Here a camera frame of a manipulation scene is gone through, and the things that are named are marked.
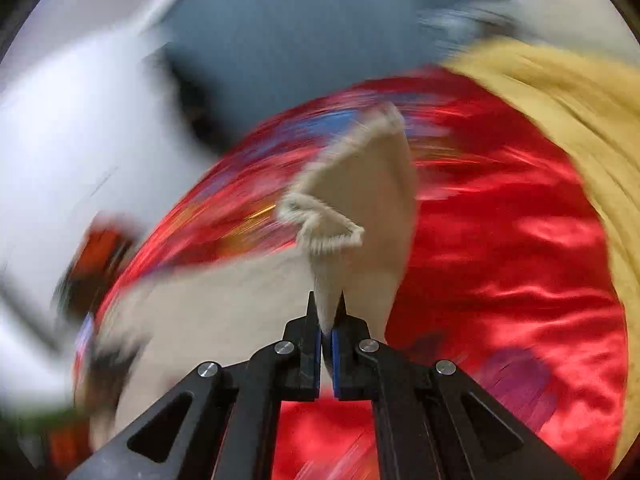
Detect red floral satin blanket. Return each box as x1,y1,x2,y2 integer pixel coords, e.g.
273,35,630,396
72,67,628,480

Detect beige pants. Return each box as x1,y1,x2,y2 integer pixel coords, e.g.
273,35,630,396
92,105,418,456

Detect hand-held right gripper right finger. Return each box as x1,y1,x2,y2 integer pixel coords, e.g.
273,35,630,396
330,292,583,480

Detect yellow knitted blanket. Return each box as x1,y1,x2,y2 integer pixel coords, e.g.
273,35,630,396
442,37,640,461

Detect blue curtain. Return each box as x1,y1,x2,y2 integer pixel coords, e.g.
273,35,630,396
160,0,496,126

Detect blue striped cloth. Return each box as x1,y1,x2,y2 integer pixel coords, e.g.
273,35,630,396
417,0,521,56

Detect orange cloth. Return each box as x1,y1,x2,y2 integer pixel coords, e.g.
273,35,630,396
55,215,141,321

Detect black clothes hanging on wall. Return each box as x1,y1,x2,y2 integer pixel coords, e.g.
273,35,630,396
150,52,236,156

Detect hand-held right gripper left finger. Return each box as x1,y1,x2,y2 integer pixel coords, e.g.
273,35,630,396
67,290,323,480

